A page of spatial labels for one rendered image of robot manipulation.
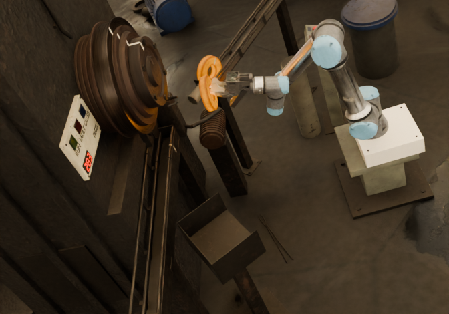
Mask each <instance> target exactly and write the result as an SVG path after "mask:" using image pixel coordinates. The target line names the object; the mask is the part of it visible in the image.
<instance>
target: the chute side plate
mask: <svg viewBox="0 0 449 314"><path fill-rule="evenodd" d="M179 139H180V136H179V135H178V132H177V131H176V128H174V134H173V141H172V153H171V159H170V177H169V187H168V207H167V217H166V236H165V249H164V266H163V277H162V298H161V306H160V314H171V304H172V280H173V272H172V271H171V270H170V266H171V258H174V244H175V231H176V207H177V194H178V171H179V163H180V150H179V148H178V142H179ZM180 141H181V142H182V140H181V139H180ZM174 148H175V149H176V150H175V149H174Z"/></svg>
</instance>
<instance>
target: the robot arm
mask: <svg viewBox="0 0 449 314"><path fill-rule="evenodd" d="M344 36H345V31H344V28H343V25H342V24H341V23H340V22H339V21H337V20H334V19H326V20H324V21H322V22H321V23H320V24H319V25H318V26H317V27H316V28H315V29H314V30H313V32H312V33H311V38H310V39H309V40H308V41H307V42H306V44H305V45H304V46H303V47H302V48H301V49H300V50H299V51H298V52H297V54H296V55H295V56H294V57H293V58H292V60H291V61H290V62H289V63H288V64H287V65H286V66H285V67H284V68H283V69H282V71H280V72H277V73H276V74H275V76H268V77H263V76H261V77H254V78H253V74H252V73H243V74H239V72H238V71H227V75H226V82H220V81H219V80H218V79H217V78H216V77H214V78H213V79H212V83H211V85H210V86H209V89H210V93H211V94H214V95H216V96H220V97H224V98H227V97H232V98H231V99H230V107H232V108H235V107H236V105H237V104H238V103H239V102H240V100H241V99H242V98H243V96H244V95H245V94H246V93H247V90H250V91H251V94H253V93H254V94H266V95H267V105H266V107H267V112H268V113H269V114H270V115H272V116H278V115H280V114H281V113H282V112H283V108H284V106H283V104H284V100H285V96H286V94H287V93H289V86H290V85H291V84H292V83H293V82H294V81H295V80H296V79H297V78H298V77H299V76H300V75H301V74H302V73H303V71H304V70H305V69H306V68H307V67H308V66H309V65H310V64H311V62H312V61H314V62H315V63H316V64H317V65H318V66H321V68H322V69H323V70H325V71H328V73H329V75H330V77H331V79H332V81H333V83H334V85H335V87H336V89H337V91H338V93H339V96H340V98H341V100H342V102H343V104H344V106H345V108H346V111H345V116H346V118H347V120H348V122H349V125H350V127H349V133H350V134H351V135H352V136H353V137H354V138H357V139H360V140H372V139H376V138H379V137H381V136H383V135H384V134H385V133H386V132H387V131H388V128H389V126H388V121H387V119H386V118H385V116H384V115H383V114H382V108H381V104H380V98H379V93H378V90H377V89H376V88H375V87H373V86H361V87H358V84H357V82H356V80H355V78H354V76H353V74H352V72H351V70H350V68H349V65H348V63H347V60H348V54H347V52H346V50H345V47H344V45H343V40H344ZM225 88H226V89H227V90H226V91H225Z"/></svg>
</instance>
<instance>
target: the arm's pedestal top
mask: <svg viewBox="0 0 449 314"><path fill-rule="evenodd" d="M349 127H350V125H349V123H348V124H344V125H342V126H338V127H335V128H334V130H335V135H336V136H337V140H338V142H339V145H340V148H341V151H342V153H343V157H344V158H345V162H346V164H347V167H348V170H349V173H350V175H351V177H352V178H353V177H356V176H360V175H362V174H367V173H370V172H374V171H376V170H381V169H384V168H388V167H390V166H395V165H398V164H402V163H404V162H409V161H412V160H416V159H418V158H419V154H414V155H411V156H407V157H405V158H400V159H397V160H393V161H391V162H386V163H383V164H379V165H377V166H372V167H369V168H367V166H366V165H365V162H364V159H363V156H362V155H361V152H360V149H359V146H358V145H357V142H356V139H355V138H354V137H353V136H352V135H351V134H350V133H349Z"/></svg>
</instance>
